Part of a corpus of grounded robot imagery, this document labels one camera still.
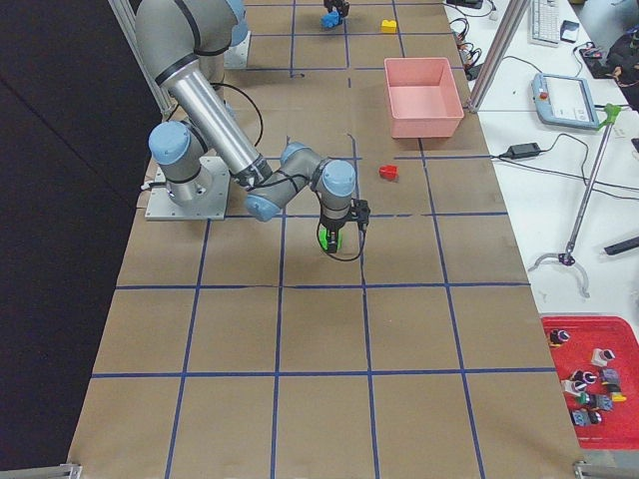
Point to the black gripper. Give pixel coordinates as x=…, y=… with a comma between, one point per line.
x=335, y=5
x=331, y=221

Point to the green toy block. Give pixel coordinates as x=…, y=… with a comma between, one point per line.
x=329, y=244

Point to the yellow toy block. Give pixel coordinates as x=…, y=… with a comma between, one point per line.
x=388, y=26

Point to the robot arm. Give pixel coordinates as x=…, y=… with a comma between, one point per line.
x=173, y=37

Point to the pink plastic box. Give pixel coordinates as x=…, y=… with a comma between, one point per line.
x=422, y=98

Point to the red toy block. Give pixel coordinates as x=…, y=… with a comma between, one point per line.
x=388, y=172

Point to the brown paper table cover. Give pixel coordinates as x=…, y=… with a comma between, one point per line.
x=237, y=349

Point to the white keyboard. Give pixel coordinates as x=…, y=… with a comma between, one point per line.
x=543, y=23

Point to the black power adapter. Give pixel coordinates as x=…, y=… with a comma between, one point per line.
x=522, y=151

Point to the grey teach pendant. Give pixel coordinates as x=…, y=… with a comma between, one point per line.
x=564, y=101

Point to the metal reacher grabber tool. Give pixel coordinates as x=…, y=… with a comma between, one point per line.
x=566, y=257

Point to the red plastic tray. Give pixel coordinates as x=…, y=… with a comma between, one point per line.
x=596, y=360

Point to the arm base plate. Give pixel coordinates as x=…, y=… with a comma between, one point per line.
x=204, y=198
x=237, y=57

